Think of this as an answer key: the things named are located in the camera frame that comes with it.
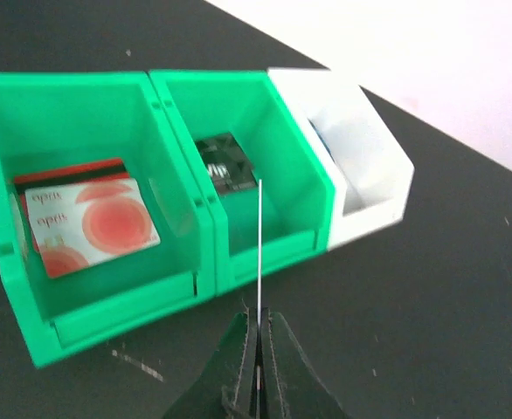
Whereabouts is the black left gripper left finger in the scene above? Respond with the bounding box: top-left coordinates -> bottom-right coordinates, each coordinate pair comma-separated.
163,308 -> 259,419

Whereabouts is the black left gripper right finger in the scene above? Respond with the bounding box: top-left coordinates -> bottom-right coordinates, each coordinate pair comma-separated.
259,309 -> 350,418

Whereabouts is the red card in bin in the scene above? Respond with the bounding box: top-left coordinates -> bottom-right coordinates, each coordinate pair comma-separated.
13,158 -> 130,190

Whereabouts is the green middle plastic bin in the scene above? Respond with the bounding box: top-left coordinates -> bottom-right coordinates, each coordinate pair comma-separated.
149,70 -> 335,294

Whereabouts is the white plastic bin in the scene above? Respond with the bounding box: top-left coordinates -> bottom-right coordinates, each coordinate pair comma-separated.
267,67 -> 414,250

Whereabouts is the green end plastic bin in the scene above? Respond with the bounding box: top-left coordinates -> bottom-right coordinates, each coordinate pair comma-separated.
0,72 -> 216,367

